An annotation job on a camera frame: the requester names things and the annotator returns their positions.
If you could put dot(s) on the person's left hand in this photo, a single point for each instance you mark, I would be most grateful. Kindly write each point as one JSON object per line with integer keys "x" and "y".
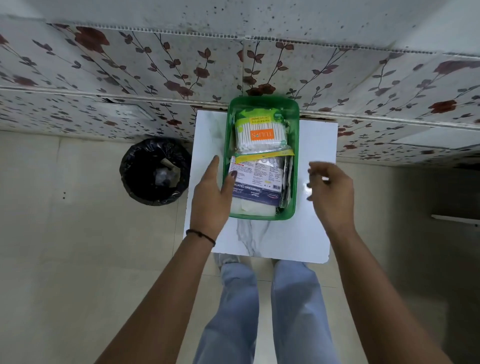
{"x": 210, "y": 210}

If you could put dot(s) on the person's right hand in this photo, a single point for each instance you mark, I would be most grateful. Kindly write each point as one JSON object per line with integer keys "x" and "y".
{"x": 335, "y": 198}

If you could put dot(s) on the person's right fingers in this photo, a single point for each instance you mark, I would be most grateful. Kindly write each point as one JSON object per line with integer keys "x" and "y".
{"x": 318, "y": 176}

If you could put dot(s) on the person's left thumb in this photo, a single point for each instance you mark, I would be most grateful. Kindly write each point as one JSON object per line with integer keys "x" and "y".
{"x": 231, "y": 182}

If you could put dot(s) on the person's left forearm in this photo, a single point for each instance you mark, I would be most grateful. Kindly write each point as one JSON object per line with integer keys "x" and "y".
{"x": 168, "y": 300}

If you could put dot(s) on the person's right forearm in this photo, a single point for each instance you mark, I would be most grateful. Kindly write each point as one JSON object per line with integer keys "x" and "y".
{"x": 375, "y": 300}

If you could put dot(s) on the white blue dressing packet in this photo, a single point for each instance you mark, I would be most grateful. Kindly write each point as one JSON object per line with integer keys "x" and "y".
{"x": 255, "y": 180}

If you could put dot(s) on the silver foil sachet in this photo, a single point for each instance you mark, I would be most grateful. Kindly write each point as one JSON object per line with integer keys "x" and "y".
{"x": 287, "y": 180}

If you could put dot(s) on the white gauze pack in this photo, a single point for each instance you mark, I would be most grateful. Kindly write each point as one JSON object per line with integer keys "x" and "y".
{"x": 249, "y": 209}

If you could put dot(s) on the cotton swab packet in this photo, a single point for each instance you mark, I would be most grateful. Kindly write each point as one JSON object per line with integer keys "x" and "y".
{"x": 260, "y": 131}

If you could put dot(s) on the black thread wristband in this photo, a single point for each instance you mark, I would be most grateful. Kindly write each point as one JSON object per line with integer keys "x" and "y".
{"x": 201, "y": 235}

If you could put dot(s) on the crumpled trash wrapper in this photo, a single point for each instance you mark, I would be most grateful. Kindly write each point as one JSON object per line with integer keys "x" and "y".
{"x": 165, "y": 174}

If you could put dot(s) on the green plastic tray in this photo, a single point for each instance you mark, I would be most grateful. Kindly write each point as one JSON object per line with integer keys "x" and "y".
{"x": 292, "y": 112}

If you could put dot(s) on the black lined trash bin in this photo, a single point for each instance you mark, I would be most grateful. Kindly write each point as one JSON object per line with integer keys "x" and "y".
{"x": 138, "y": 176}

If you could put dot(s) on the person's light blue jeans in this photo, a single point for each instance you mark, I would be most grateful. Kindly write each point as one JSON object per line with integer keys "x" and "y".
{"x": 296, "y": 311}

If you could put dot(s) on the white bar fixture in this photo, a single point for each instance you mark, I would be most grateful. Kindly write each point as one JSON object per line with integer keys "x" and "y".
{"x": 455, "y": 219}

